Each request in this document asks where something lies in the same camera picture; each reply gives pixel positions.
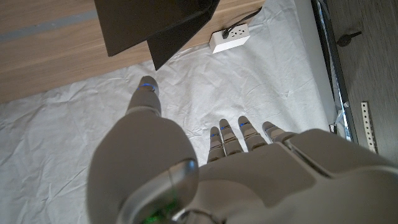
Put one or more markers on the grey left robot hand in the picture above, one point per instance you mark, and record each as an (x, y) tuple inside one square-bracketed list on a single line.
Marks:
[(264, 186)]

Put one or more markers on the black photo album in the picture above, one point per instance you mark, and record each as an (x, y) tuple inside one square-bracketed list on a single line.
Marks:
[(143, 21)]

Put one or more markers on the white backdrop cloth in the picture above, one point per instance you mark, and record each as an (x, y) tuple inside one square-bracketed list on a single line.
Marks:
[(233, 87)]

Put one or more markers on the white perforated strip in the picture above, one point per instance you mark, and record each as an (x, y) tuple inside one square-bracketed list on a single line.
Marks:
[(368, 127)]

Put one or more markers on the white power strip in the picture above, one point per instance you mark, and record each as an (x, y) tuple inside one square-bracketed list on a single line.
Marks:
[(230, 40)]

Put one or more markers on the dark wooden door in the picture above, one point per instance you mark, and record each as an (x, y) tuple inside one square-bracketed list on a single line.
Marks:
[(373, 71)]

